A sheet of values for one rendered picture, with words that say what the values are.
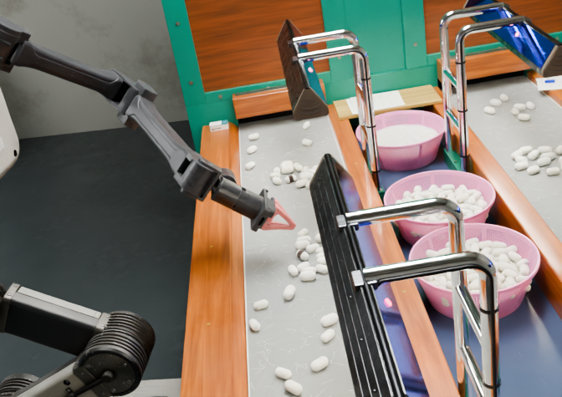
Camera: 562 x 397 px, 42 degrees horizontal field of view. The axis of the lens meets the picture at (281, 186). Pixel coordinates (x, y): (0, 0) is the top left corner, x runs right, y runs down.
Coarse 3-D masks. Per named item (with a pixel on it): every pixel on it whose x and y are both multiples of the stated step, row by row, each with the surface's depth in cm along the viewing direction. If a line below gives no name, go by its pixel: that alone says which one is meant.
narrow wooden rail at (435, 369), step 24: (336, 120) 231; (360, 168) 199; (360, 192) 187; (384, 240) 165; (384, 264) 156; (408, 288) 147; (408, 312) 141; (432, 336) 134; (432, 360) 128; (432, 384) 123
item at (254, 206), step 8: (248, 192) 162; (264, 192) 166; (240, 200) 160; (248, 200) 161; (256, 200) 162; (264, 200) 162; (232, 208) 162; (240, 208) 161; (248, 208) 161; (256, 208) 161; (264, 208) 159; (248, 216) 163; (256, 216) 162; (256, 224) 160
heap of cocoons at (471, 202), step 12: (408, 192) 188; (420, 192) 186; (432, 192) 185; (444, 192) 184; (456, 192) 183; (468, 192) 183; (480, 192) 182; (468, 204) 181; (480, 204) 177; (420, 216) 175; (432, 216) 174; (444, 216) 176
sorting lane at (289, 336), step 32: (256, 128) 243; (288, 128) 238; (320, 128) 234; (256, 160) 220; (256, 192) 201; (288, 192) 198; (256, 256) 172; (288, 256) 170; (256, 288) 160; (320, 288) 156; (288, 320) 148; (256, 352) 141; (288, 352) 140; (320, 352) 138; (256, 384) 133; (320, 384) 131; (352, 384) 129
